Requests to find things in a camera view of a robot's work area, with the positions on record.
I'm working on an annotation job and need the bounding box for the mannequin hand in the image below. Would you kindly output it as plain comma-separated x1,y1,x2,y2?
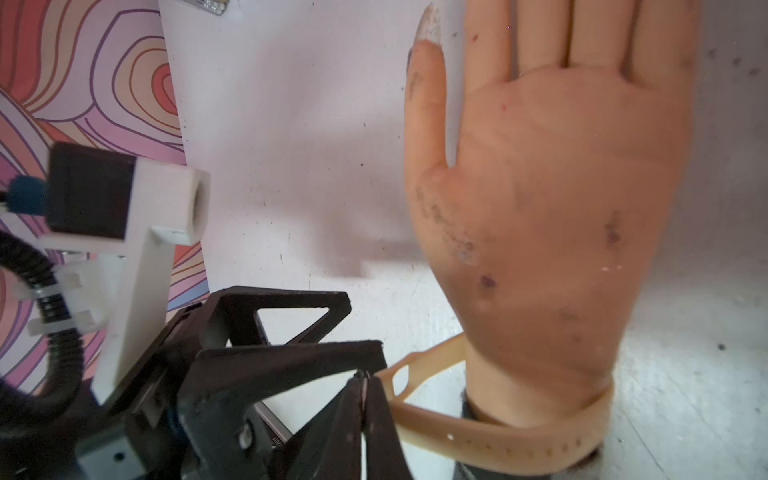
404,1,700,428

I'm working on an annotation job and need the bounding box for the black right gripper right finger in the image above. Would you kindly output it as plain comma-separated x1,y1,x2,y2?
364,376,413,480

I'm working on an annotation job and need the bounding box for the beige wrist watch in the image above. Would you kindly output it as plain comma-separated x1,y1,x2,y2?
376,334,615,476

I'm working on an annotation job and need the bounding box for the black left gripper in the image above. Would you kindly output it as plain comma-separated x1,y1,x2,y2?
1,299,386,479

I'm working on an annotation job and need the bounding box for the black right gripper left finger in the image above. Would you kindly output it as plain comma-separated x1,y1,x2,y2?
287,375,364,479

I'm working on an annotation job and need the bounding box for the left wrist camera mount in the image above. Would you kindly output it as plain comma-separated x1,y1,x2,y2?
1,142,210,403

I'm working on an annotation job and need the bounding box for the black corrugated cable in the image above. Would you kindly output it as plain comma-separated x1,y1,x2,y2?
0,230,85,421

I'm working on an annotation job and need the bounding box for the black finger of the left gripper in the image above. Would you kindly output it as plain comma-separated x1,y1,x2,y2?
197,286,351,348

